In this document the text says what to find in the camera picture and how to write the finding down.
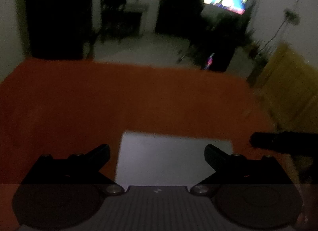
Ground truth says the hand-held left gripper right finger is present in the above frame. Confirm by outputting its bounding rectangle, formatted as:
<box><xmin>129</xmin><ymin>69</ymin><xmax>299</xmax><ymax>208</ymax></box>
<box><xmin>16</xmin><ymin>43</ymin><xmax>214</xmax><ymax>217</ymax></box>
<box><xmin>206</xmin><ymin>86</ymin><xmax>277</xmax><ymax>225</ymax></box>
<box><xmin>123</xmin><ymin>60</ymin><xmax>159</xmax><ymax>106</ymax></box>
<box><xmin>190</xmin><ymin>144</ymin><xmax>294</xmax><ymax>196</ymax></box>

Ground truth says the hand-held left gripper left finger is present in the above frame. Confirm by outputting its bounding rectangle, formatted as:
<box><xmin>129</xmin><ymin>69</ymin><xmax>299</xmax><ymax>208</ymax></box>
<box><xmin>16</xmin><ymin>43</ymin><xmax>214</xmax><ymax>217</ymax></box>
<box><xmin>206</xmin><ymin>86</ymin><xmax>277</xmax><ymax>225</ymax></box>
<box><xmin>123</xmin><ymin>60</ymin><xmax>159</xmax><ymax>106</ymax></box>
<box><xmin>21</xmin><ymin>144</ymin><xmax>125</xmax><ymax>196</ymax></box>

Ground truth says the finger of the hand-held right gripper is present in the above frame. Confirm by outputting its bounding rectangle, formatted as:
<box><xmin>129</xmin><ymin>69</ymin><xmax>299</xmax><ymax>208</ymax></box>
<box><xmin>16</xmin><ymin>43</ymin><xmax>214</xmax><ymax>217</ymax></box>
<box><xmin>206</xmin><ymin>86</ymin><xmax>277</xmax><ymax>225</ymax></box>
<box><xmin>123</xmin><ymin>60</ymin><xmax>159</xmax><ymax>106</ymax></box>
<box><xmin>250</xmin><ymin>132</ymin><xmax>294</xmax><ymax>151</ymax></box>

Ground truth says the white paper sheet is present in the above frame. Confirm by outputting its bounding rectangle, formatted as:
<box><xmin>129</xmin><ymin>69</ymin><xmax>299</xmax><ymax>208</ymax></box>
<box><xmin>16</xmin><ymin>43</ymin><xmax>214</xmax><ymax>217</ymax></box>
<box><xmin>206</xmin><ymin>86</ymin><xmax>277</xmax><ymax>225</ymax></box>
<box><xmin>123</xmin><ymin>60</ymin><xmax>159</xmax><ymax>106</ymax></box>
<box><xmin>115</xmin><ymin>132</ymin><xmax>234</xmax><ymax>187</ymax></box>

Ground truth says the computer case with coloured lights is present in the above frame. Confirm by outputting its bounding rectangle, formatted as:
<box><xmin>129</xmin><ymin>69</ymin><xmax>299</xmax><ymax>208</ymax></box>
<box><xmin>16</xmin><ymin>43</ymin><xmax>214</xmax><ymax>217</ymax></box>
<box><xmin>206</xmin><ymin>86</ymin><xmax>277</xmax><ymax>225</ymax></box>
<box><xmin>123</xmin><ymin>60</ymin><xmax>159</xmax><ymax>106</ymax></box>
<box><xmin>204</xmin><ymin>52</ymin><xmax>215</xmax><ymax>70</ymax></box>

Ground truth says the dark desk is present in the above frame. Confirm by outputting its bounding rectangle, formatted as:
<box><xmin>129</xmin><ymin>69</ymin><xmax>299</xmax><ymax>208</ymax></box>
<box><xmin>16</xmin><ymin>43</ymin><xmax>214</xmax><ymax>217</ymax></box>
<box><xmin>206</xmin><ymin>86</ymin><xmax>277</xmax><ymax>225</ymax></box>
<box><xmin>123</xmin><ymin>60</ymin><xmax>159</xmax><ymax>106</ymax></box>
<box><xmin>196</xmin><ymin>10</ymin><xmax>256</xmax><ymax>72</ymax></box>

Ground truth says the dark wardrobe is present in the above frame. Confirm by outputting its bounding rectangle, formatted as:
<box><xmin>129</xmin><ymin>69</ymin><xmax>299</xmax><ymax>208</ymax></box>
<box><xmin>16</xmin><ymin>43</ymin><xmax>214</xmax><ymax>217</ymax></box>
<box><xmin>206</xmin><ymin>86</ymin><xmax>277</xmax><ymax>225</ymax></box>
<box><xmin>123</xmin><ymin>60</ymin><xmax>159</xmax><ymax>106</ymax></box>
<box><xmin>25</xmin><ymin>0</ymin><xmax>96</xmax><ymax>60</ymax></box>

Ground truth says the white side table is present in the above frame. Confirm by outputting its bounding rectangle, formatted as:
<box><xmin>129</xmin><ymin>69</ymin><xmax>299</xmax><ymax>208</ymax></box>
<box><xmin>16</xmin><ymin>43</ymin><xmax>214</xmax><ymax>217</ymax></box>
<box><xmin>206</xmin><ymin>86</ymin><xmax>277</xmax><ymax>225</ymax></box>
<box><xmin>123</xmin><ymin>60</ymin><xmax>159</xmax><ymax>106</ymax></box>
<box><xmin>124</xmin><ymin>3</ymin><xmax>149</xmax><ymax>38</ymax></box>

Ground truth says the dark wooden chair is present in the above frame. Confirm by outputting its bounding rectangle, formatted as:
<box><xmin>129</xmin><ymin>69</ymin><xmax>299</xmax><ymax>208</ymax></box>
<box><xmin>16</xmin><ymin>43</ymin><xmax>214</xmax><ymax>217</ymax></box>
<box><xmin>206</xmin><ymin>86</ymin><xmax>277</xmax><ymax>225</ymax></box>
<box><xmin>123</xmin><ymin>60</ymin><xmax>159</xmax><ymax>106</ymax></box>
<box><xmin>99</xmin><ymin>0</ymin><xmax>128</xmax><ymax>41</ymax></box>

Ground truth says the dark door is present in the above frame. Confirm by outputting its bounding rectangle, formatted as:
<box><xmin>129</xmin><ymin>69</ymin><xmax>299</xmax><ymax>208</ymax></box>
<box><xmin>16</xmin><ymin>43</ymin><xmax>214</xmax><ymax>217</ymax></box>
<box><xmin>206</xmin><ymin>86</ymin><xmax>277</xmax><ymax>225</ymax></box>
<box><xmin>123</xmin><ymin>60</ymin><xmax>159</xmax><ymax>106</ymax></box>
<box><xmin>155</xmin><ymin>0</ymin><xmax>207</xmax><ymax>35</ymax></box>

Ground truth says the wall power strip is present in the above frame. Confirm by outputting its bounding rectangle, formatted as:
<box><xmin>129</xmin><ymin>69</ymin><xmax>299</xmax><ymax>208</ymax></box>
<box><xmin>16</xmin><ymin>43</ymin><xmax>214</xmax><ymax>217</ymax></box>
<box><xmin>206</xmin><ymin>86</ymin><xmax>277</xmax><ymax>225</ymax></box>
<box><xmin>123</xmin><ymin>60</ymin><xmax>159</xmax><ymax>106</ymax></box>
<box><xmin>283</xmin><ymin>9</ymin><xmax>300</xmax><ymax>25</ymax></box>

